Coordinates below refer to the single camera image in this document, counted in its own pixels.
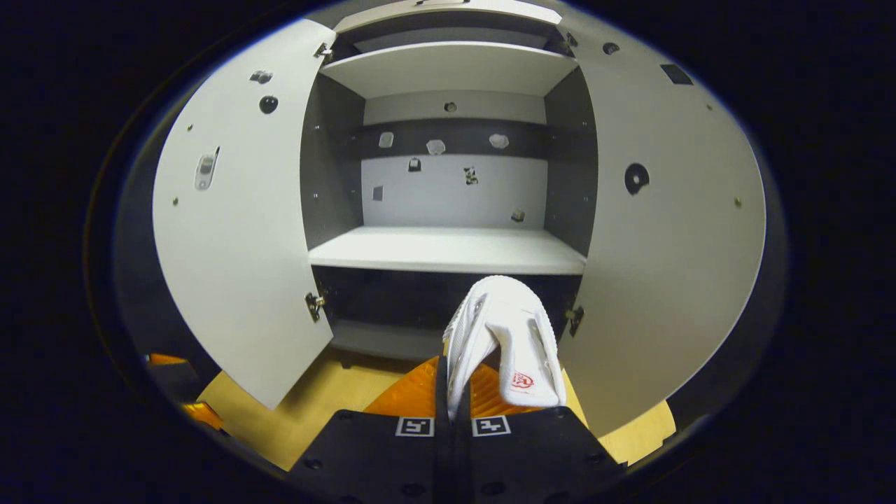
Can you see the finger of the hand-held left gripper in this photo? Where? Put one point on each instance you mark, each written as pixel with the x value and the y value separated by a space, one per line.
pixel 168 367
pixel 203 416

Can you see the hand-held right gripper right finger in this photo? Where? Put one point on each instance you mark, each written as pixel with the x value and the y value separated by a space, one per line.
pixel 532 455

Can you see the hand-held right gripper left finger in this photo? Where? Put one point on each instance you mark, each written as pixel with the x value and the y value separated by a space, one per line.
pixel 378 455

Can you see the white canvas shoe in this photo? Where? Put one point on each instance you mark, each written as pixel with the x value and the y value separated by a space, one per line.
pixel 511 329

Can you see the white shoe cabinet door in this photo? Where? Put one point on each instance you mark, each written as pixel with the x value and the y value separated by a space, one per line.
pixel 238 245
pixel 672 280

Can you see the white grey shoe cabinet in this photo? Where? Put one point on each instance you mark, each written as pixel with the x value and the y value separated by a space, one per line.
pixel 455 196

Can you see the metal door hinge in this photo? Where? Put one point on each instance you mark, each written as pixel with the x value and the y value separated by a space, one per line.
pixel 575 320
pixel 323 50
pixel 314 305
pixel 571 39

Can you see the white cabinet shelf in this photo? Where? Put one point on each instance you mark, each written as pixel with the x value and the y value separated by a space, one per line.
pixel 448 248
pixel 448 70

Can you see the white cabinet drawer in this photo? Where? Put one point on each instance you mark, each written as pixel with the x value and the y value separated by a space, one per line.
pixel 504 8

